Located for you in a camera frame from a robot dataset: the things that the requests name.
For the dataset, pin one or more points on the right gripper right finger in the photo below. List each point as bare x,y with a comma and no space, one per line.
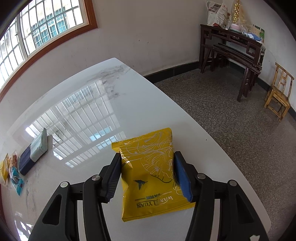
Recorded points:
222,210

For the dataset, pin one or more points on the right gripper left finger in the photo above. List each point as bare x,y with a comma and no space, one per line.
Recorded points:
76,209

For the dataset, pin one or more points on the gold packet with bird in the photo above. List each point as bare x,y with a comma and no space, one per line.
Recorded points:
149,188

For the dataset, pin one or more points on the cyan small snack packet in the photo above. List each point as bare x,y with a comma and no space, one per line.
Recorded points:
16,180

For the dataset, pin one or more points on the gold packet with silver strip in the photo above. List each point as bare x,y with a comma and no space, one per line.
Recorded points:
5,164

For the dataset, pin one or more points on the clear bag orange crackers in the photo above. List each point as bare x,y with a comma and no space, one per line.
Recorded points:
14,160

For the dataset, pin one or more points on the bamboo chair right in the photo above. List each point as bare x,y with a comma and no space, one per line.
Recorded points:
279,92

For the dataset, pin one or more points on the dark wooden console table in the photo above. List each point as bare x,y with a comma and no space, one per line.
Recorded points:
217,43

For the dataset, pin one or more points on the gold ornament tree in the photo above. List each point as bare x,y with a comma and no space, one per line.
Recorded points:
240,17

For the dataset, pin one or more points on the white printed bag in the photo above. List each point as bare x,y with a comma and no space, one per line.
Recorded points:
218,15

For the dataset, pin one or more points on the arched wooden frame window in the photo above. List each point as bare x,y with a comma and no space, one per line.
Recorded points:
37,28

